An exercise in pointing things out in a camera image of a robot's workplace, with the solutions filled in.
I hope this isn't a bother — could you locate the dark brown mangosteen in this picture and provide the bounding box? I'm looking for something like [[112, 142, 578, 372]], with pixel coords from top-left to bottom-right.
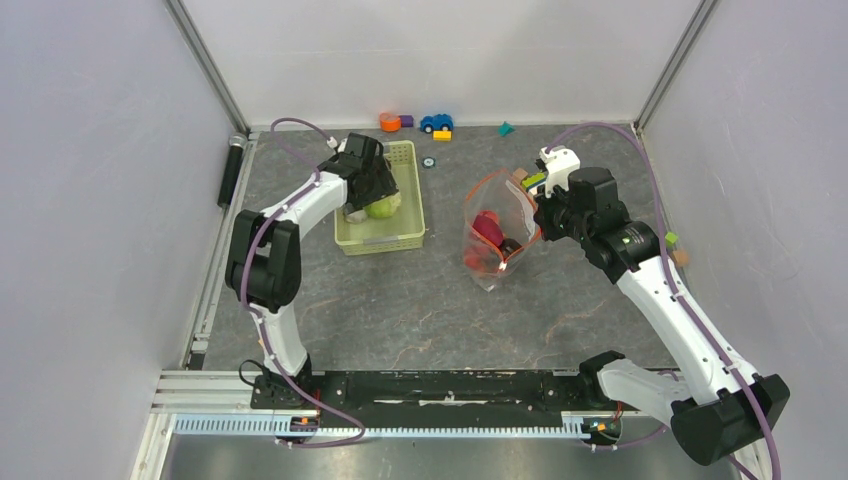
[[499, 238, 522, 259]]

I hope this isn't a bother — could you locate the teal block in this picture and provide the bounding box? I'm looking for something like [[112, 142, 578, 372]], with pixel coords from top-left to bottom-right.
[[498, 121, 515, 137]]

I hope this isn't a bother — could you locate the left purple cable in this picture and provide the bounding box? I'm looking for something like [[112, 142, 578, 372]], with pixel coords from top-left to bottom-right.
[[238, 117, 367, 450]]

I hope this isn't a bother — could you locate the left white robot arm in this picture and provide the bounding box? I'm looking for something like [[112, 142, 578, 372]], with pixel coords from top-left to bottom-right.
[[225, 133, 399, 408]]

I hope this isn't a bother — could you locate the yellow block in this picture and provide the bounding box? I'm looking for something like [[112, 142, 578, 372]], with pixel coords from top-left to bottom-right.
[[432, 130, 453, 142]]

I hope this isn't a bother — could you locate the wooden cube right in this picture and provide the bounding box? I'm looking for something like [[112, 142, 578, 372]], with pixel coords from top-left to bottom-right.
[[670, 249, 691, 268]]

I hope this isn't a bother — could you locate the green plastic basket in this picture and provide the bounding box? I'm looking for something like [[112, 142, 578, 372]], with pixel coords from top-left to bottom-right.
[[334, 140, 426, 256]]

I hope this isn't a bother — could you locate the purple block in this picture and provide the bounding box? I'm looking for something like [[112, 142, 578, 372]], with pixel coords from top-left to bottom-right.
[[399, 115, 415, 128]]

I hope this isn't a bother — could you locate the orange ring toy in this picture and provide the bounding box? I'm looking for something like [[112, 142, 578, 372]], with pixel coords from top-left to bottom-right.
[[378, 112, 403, 133]]

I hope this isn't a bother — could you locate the blue toy car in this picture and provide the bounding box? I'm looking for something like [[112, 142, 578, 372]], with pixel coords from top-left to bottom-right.
[[419, 113, 454, 134]]

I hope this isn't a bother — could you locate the black microphone left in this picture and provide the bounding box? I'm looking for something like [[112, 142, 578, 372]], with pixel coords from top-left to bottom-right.
[[217, 133, 248, 209]]

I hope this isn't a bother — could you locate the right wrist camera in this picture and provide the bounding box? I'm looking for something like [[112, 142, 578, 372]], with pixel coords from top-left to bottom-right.
[[540, 145, 581, 198]]

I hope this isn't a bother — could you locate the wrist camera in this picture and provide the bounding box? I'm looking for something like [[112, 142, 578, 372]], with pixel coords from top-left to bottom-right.
[[540, 145, 581, 198], [326, 136, 347, 153]]

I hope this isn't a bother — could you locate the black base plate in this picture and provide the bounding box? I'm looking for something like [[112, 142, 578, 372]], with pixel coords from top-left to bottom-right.
[[239, 370, 633, 432]]

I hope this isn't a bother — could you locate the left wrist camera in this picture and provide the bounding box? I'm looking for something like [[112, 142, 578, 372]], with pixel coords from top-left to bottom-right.
[[326, 136, 347, 153]]

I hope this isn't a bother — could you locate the purple sweet potato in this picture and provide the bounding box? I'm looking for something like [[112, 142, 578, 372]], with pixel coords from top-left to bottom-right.
[[472, 210, 504, 247]]

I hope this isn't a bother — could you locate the green cabbage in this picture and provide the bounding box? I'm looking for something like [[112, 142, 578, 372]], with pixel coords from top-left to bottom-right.
[[364, 193, 402, 219]]

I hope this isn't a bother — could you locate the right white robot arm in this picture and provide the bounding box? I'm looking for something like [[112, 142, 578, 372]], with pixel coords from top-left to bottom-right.
[[534, 166, 790, 466]]

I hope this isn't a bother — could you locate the green blue white brick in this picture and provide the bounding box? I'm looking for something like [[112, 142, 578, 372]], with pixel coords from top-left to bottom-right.
[[520, 172, 547, 196]]

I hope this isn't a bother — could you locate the clear zip top bag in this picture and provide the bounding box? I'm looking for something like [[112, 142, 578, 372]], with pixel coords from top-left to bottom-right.
[[461, 169, 540, 292]]

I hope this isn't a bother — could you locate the wooden cube near bag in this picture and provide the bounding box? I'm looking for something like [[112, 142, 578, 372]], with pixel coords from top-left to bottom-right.
[[512, 168, 529, 183]]

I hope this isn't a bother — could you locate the small green cube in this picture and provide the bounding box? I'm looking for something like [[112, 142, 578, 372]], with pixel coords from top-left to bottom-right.
[[664, 231, 679, 249]]

